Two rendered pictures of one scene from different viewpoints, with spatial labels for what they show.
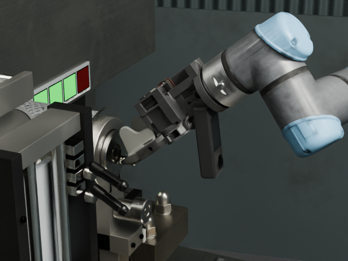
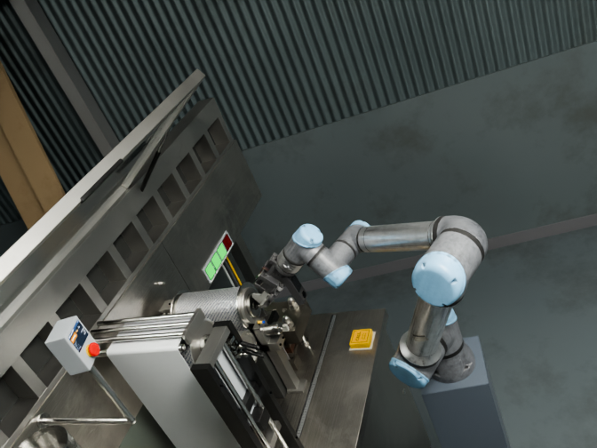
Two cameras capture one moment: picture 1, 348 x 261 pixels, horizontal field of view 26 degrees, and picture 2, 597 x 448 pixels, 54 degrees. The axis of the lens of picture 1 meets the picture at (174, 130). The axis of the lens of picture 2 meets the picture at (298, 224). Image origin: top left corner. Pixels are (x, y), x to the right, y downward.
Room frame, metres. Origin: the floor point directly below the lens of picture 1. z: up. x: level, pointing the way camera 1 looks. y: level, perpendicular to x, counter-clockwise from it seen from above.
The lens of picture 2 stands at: (-0.38, -0.27, 2.29)
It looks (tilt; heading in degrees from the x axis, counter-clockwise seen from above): 29 degrees down; 5
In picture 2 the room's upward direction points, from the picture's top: 24 degrees counter-clockwise
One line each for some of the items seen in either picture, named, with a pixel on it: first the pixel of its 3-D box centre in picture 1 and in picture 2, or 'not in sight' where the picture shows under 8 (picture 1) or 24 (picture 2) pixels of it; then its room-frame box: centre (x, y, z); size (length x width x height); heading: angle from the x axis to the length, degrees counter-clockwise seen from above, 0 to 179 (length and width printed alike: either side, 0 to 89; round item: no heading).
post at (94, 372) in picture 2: not in sight; (109, 392); (0.62, 0.36, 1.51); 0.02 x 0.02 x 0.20
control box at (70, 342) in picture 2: not in sight; (76, 344); (0.62, 0.35, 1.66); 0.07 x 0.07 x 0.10; 81
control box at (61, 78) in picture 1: (61, 90); (218, 256); (1.60, 0.25, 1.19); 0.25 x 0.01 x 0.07; 157
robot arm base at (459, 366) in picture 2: not in sight; (447, 353); (0.93, -0.41, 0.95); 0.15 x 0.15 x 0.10
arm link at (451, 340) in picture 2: not in sight; (436, 327); (0.93, -0.40, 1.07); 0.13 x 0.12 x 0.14; 134
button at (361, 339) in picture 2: not in sight; (361, 339); (1.17, -0.17, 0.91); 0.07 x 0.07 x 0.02; 67
